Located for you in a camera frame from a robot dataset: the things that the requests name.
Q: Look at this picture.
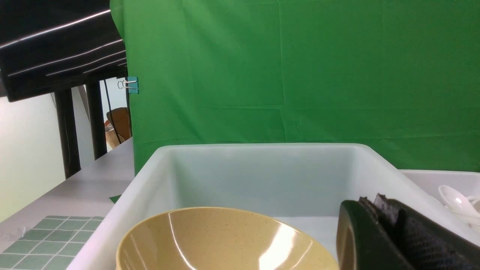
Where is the black monitor on stand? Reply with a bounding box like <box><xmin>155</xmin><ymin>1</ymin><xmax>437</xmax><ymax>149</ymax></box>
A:
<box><xmin>0</xmin><ymin>0</ymin><xmax>128</xmax><ymax>178</ymax></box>

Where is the large white plastic tub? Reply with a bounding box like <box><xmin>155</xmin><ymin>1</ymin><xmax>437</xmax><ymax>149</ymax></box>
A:
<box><xmin>67</xmin><ymin>143</ymin><xmax>480</xmax><ymax>270</ymax></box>

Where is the white spoon bin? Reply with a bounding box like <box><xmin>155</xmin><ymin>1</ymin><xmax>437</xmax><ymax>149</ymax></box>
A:
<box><xmin>398</xmin><ymin>169</ymin><xmax>480</xmax><ymax>240</ymax></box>

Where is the green tiled table mat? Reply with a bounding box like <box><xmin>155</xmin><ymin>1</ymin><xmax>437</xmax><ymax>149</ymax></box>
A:
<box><xmin>0</xmin><ymin>216</ymin><xmax>104</xmax><ymax>270</ymax></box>

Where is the tan noodle bowl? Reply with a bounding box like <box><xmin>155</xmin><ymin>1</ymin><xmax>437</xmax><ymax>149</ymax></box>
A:
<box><xmin>115</xmin><ymin>207</ymin><xmax>339</xmax><ymax>270</ymax></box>

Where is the blue binder clip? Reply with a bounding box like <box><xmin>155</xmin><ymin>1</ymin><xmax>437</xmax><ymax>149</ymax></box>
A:
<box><xmin>117</xmin><ymin>76</ymin><xmax>139</xmax><ymax>94</ymax></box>

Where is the green backdrop cloth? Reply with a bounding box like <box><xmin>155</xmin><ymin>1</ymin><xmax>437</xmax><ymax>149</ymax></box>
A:
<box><xmin>109</xmin><ymin>0</ymin><xmax>480</xmax><ymax>173</ymax></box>

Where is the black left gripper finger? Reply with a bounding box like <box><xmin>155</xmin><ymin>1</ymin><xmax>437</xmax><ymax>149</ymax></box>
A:
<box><xmin>336</xmin><ymin>194</ymin><xmax>480</xmax><ymax>270</ymax></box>

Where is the large upright white spoon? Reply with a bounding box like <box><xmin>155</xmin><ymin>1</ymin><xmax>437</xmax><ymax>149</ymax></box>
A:
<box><xmin>438</xmin><ymin>186</ymin><xmax>479</xmax><ymax>218</ymax></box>

